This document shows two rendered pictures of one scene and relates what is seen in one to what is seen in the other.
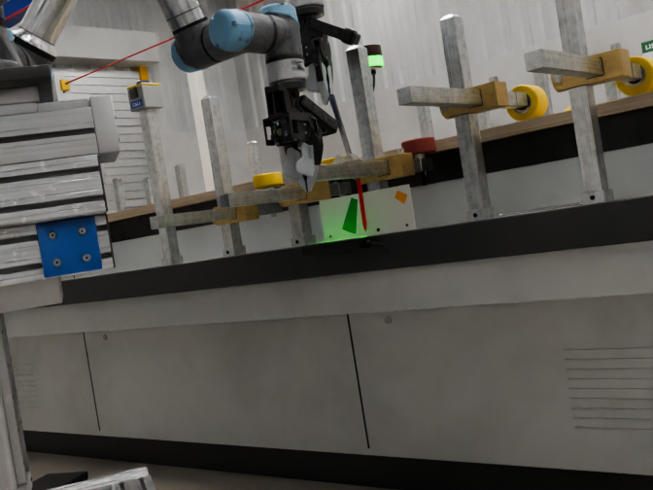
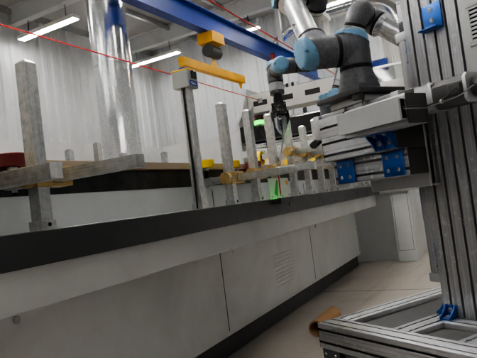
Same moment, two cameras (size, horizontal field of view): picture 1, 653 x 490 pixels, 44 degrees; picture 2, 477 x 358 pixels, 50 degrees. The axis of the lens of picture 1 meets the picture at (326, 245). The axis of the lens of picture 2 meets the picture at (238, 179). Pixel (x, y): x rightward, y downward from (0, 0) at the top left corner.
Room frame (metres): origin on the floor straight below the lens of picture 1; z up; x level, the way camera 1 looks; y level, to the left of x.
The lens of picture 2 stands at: (2.63, 2.33, 0.71)
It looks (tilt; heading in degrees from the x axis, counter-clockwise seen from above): 3 degrees up; 257
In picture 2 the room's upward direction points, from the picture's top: 7 degrees counter-clockwise
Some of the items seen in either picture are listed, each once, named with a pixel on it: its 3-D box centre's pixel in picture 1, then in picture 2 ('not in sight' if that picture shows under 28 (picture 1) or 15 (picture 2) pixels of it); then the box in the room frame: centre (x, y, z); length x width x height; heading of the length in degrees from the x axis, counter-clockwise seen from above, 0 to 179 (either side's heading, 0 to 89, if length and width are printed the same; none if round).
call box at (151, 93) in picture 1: (146, 98); (184, 81); (2.35, 0.45, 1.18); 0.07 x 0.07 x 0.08; 50
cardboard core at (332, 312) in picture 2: not in sight; (325, 320); (1.67, -0.21, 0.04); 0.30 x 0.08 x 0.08; 50
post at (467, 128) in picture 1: (467, 129); (291, 161); (1.70, -0.33, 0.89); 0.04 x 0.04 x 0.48; 50
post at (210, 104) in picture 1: (223, 184); (227, 158); (2.18, 0.25, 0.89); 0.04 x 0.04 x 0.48; 50
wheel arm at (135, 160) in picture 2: not in sight; (69, 174); (2.75, 1.03, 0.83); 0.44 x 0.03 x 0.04; 140
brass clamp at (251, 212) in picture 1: (233, 213); (232, 177); (2.17, 0.23, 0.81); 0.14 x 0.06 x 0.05; 50
